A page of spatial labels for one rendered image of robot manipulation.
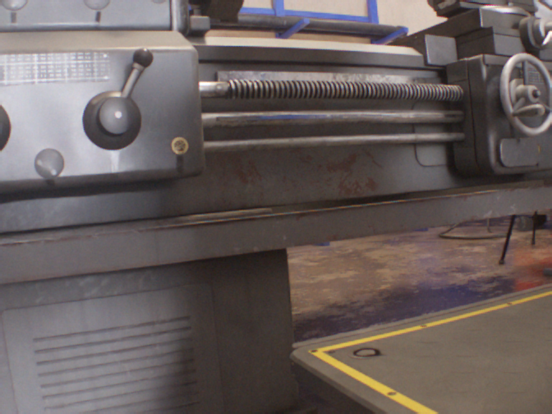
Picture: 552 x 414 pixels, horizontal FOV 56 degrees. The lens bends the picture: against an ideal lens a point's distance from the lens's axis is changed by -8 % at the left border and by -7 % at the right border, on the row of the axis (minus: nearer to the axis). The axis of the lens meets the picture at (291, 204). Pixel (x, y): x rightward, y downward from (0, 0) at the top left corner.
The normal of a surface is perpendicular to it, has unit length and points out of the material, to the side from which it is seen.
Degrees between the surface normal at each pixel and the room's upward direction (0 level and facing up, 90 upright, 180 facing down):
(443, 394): 0
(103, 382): 90
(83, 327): 90
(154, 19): 90
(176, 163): 90
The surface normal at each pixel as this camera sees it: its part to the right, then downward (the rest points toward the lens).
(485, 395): -0.07, -1.00
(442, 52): 0.45, 0.00
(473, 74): -0.89, 0.09
